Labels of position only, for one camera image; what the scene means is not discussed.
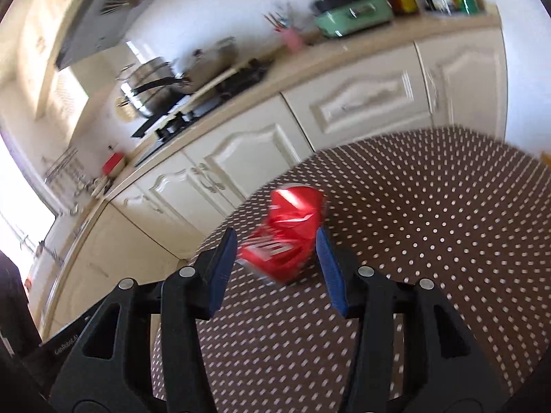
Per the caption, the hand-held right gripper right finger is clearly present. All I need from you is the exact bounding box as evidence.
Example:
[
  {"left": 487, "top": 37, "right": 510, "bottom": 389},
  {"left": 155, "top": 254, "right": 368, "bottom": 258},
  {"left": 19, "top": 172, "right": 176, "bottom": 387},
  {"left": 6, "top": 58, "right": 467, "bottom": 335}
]
[{"left": 315, "top": 227, "right": 504, "bottom": 413}]

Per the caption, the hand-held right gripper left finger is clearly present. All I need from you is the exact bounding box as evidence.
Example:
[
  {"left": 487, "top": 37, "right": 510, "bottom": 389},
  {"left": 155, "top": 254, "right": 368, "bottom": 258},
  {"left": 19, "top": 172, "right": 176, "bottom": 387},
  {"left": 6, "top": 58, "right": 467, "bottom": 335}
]
[{"left": 48, "top": 226, "right": 238, "bottom": 413}]

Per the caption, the metal dish rack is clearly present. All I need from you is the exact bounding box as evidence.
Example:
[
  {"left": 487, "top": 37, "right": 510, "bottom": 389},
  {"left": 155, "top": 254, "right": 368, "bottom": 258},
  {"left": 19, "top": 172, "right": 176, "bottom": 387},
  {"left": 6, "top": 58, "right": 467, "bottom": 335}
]
[{"left": 43, "top": 146, "right": 109, "bottom": 201}]

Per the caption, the dark cloth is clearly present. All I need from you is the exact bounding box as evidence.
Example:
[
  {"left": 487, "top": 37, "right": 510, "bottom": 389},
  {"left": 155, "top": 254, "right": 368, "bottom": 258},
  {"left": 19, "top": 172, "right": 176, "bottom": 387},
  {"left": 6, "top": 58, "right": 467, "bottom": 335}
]
[{"left": 0, "top": 250, "right": 43, "bottom": 396}]

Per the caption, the grey range hood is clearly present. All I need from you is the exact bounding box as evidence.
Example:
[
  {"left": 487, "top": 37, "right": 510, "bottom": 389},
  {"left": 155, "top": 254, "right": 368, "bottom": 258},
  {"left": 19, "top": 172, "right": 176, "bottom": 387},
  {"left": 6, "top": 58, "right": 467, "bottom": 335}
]
[{"left": 56, "top": 0, "right": 194, "bottom": 70}]

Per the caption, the black gas stove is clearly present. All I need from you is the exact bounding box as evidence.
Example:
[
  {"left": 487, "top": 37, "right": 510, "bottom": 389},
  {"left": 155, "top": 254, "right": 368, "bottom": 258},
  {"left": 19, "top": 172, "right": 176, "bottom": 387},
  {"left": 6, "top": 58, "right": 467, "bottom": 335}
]
[{"left": 131, "top": 58, "right": 272, "bottom": 168}]

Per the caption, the crushed red soda can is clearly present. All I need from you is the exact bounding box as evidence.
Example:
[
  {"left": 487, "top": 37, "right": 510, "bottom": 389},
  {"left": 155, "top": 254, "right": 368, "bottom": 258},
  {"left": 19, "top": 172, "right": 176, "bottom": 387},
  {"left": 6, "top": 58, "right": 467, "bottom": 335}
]
[{"left": 236, "top": 184, "right": 329, "bottom": 285}]

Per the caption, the cream wall cabinet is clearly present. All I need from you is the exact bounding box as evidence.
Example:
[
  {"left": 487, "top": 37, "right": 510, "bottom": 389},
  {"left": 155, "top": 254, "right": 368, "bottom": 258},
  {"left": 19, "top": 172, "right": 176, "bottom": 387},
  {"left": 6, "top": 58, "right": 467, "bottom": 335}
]
[{"left": 0, "top": 0, "right": 96, "bottom": 115}]

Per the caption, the large steel stock pot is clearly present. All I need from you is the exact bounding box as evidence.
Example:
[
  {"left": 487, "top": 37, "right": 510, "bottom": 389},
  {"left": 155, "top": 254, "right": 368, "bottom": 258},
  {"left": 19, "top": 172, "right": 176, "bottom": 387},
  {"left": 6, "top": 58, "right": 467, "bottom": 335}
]
[{"left": 118, "top": 57, "right": 192, "bottom": 118}]

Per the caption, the pink utensil holder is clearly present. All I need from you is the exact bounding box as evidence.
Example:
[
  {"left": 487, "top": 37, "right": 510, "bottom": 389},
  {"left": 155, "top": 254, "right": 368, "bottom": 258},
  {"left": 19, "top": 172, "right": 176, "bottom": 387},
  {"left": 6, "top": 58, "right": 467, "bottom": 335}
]
[{"left": 264, "top": 2, "right": 309, "bottom": 49}]

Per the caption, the round woven trivet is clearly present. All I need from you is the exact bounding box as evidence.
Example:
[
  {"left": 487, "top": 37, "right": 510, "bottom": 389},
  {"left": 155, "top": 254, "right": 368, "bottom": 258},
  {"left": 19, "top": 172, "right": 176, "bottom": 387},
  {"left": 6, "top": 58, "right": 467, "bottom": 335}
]
[{"left": 115, "top": 97, "right": 139, "bottom": 124}]

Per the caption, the green kitchen appliance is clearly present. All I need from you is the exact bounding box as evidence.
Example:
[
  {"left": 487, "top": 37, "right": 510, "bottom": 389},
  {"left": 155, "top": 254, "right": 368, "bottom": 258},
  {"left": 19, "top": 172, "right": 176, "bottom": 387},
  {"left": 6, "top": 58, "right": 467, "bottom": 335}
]
[{"left": 313, "top": 0, "right": 394, "bottom": 39}]

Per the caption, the brown dotted tablecloth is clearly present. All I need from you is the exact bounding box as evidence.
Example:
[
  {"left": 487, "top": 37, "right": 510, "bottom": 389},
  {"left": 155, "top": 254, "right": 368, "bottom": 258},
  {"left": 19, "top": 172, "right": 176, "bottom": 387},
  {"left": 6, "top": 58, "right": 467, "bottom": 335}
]
[{"left": 150, "top": 126, "right": 551, "bottom": 413}]

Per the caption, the row of cream cabinet doors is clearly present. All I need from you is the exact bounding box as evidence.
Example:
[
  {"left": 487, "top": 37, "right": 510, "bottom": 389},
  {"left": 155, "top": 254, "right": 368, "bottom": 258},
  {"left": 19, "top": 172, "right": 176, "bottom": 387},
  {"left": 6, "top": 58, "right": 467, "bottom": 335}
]
[{"left": 39, "top": 26, "right": 509, "bottom": 340}]

